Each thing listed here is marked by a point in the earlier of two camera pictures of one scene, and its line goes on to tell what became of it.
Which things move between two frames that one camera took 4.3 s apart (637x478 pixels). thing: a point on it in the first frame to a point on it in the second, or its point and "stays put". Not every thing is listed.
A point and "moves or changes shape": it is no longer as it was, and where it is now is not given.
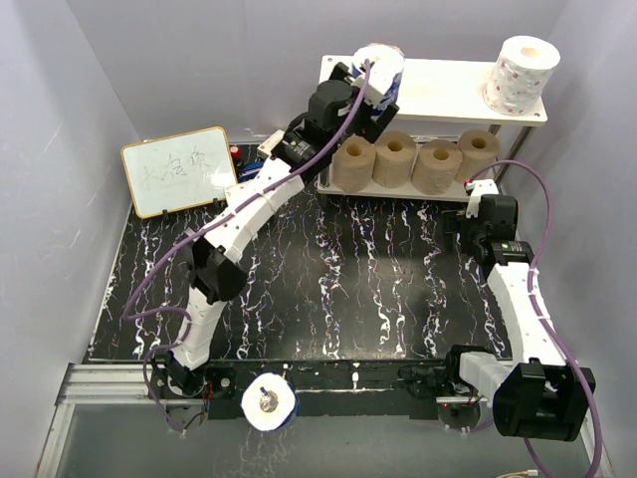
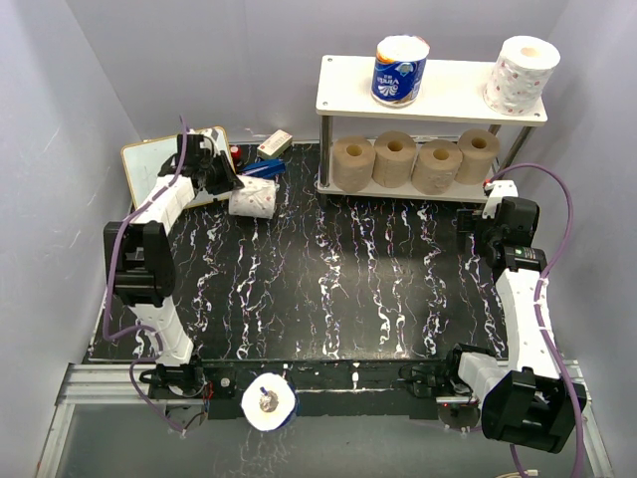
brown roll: [394, 152] stays put
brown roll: [435, 166] stays put
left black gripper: [371, 128] to [231, 181]
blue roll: [385, 64] moves or changes shape
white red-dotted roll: [521, 75] stays put
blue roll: [270, 402] stays put
